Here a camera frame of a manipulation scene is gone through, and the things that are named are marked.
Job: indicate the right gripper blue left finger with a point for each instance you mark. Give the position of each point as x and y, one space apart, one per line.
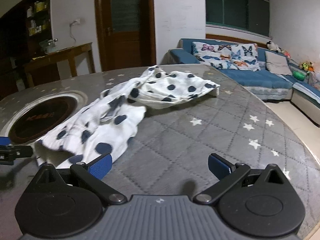
99 167

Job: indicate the grey square cushion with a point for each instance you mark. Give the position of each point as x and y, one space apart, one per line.
277 64

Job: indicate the white navy polka dot garment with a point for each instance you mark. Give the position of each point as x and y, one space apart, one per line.
106 125

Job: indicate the dark wooden shelf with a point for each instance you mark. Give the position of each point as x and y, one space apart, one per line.
23 28

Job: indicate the black white plush toy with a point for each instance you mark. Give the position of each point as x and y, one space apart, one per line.
273 47

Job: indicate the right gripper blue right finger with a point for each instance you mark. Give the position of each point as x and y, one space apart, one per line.
223 169

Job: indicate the green toy on sofa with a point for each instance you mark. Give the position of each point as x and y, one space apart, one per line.
298 75

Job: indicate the butterfly print pillow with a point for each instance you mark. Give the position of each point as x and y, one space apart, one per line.
227 56

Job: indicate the round black induction cooktop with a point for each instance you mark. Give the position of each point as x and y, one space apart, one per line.
41 118

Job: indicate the wooden side table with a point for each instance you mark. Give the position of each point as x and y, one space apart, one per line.
68 54

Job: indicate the dark green window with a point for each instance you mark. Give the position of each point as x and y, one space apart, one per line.
247 15

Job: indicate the glass jar on table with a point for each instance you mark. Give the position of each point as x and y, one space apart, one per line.
48 46

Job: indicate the brown wooden door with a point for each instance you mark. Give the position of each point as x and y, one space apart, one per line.
125 33

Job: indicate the blue sofa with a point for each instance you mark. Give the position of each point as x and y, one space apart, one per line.
264 84

